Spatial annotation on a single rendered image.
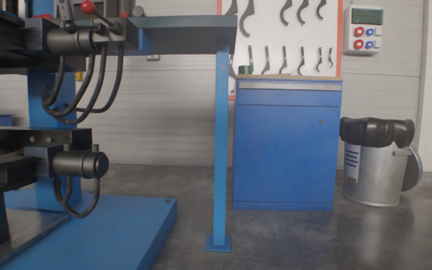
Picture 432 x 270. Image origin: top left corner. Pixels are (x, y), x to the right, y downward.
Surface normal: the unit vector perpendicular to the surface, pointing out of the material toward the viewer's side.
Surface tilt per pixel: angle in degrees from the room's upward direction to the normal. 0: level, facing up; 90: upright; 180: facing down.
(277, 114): 90
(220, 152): 90
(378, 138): 100
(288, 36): 90
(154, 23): 90
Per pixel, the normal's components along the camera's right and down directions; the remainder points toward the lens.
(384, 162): -0.29, 0.15
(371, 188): -0.56, 0.14
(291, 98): -0.05, 0.11
